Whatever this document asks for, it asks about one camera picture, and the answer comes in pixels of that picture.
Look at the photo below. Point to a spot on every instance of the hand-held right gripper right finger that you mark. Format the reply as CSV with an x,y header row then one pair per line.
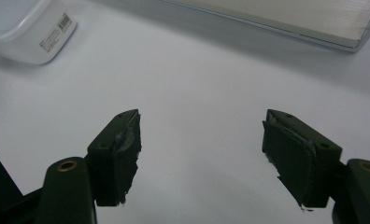
x,y
301,158

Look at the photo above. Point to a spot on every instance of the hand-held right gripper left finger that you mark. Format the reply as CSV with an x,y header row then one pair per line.
x,y
111,161

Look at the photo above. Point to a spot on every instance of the white plastic lidded container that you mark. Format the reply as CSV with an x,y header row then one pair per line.
x,y
21,34

